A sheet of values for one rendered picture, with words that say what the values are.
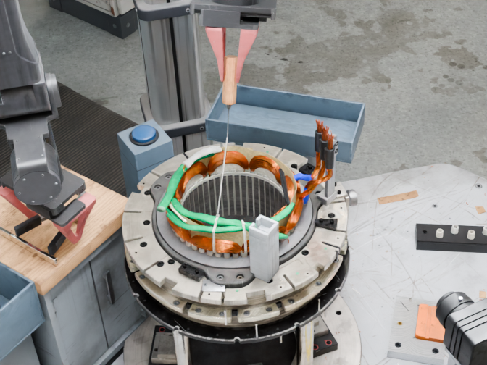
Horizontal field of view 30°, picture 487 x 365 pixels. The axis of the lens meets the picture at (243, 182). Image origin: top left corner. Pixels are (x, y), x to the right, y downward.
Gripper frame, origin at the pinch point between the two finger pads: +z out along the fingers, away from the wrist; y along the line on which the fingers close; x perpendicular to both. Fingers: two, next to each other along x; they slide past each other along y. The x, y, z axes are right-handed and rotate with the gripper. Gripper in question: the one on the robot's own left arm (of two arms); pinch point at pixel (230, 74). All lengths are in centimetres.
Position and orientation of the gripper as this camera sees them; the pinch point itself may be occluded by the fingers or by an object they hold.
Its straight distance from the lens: 113.8
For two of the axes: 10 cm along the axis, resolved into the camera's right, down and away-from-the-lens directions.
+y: 10.0, 0.7, -0.3
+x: 0.5, -3.7, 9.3
